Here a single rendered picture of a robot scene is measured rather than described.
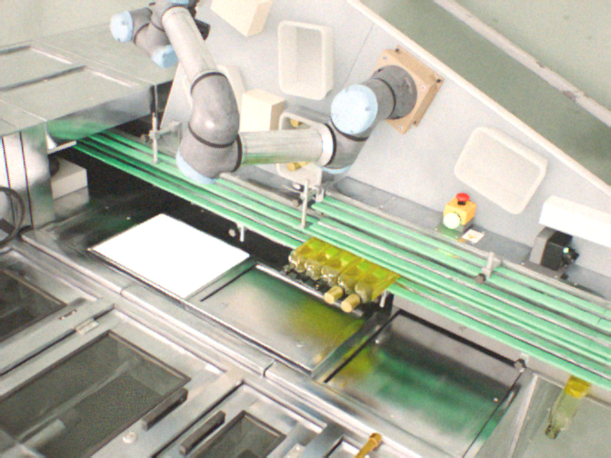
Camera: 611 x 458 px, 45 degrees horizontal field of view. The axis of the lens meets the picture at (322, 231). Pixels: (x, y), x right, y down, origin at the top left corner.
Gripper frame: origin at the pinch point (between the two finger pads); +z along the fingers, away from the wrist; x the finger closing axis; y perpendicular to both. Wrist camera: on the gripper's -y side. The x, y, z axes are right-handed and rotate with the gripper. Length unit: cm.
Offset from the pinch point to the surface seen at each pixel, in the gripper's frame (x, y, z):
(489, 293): 16, -115, 1
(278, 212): 44, -48, 0
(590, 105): -15, -100, 73
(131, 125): 69, 27, 10
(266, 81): 19.2, -16.2, 17.4
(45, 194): 76, 17, -35
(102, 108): 54, 26, -8
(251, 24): 1.6, -7.8, 10.3
